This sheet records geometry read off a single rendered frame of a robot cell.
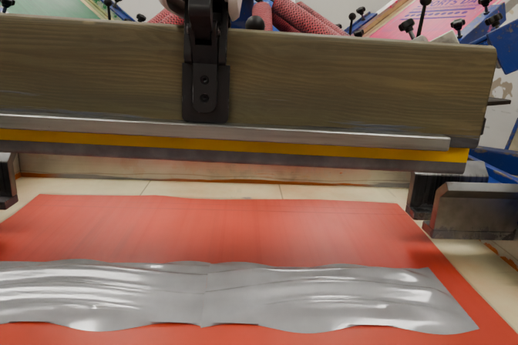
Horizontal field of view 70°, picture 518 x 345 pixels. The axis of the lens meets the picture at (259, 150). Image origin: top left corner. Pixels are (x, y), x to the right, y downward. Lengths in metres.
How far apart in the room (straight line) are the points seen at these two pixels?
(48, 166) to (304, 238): 0.33
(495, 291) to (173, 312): 0.24
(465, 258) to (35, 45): 0.38
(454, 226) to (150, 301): 0.24
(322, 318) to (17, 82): 0.26
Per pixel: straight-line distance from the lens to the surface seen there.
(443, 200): 0.34
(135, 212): 0.41
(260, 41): 0.26
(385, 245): 0.37
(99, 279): 0.30
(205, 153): 0.28
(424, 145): 0.29
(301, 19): 0.97
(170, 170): 0.48
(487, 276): 0.36
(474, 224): 0.36
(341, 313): 0.27
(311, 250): 0.34
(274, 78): 0.26
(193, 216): 0.39
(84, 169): 0.51
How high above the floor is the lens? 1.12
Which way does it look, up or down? 16 degrees down
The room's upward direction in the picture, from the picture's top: 3 degrees clockwise
